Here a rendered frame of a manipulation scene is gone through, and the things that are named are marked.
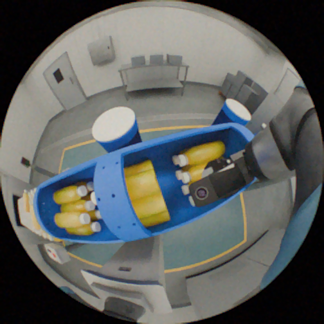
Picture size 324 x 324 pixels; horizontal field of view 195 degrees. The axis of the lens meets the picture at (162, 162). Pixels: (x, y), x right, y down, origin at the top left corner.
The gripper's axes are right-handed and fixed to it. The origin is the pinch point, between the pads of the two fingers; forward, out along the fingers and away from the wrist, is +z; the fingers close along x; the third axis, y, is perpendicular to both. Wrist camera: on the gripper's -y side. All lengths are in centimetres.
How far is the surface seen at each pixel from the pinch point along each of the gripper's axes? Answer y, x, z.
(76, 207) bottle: -48.2, 4.7, 2.0
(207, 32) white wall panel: 216, 294, -102
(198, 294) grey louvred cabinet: -16, -149, 57
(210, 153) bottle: 6.3, 8.8, -1.6
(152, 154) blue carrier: -12.3, 18.1, 5.9
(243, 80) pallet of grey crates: 270, 165, 6
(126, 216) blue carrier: -21.8, -0.3, -11.1
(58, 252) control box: -85, -21, 4
